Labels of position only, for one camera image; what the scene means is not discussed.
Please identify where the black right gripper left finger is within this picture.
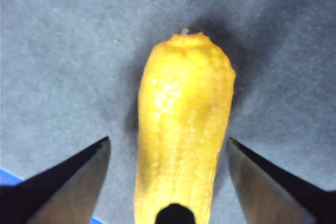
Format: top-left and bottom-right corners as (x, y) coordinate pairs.
(0, 136), (111, 224)

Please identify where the yellow corn cob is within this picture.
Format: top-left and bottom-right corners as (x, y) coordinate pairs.
(133, 27), (236, 224)

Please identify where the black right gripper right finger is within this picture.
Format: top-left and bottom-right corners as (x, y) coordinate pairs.
(226, 136), (336, 224)

